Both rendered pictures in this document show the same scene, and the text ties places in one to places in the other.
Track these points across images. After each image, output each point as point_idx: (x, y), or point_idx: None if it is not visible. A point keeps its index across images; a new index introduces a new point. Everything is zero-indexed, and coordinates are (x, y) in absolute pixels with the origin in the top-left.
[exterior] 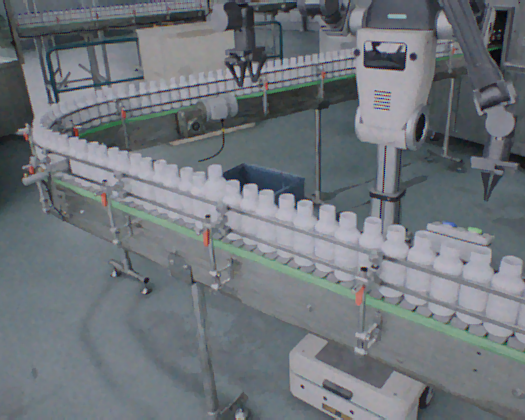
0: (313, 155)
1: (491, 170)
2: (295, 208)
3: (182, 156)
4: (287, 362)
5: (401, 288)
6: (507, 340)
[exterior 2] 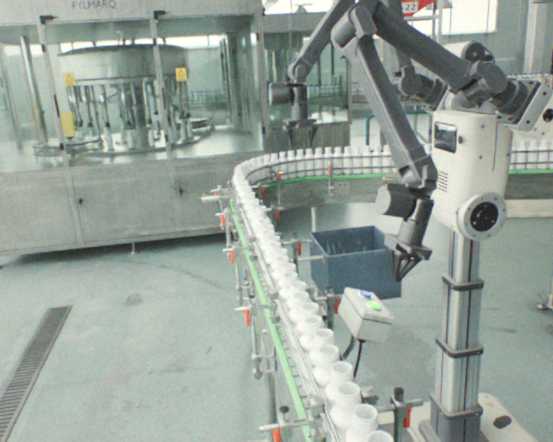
0: None
1: (393, 249)
2: (386, 274)
3: None
4: None
5: (282, 326)
6: None
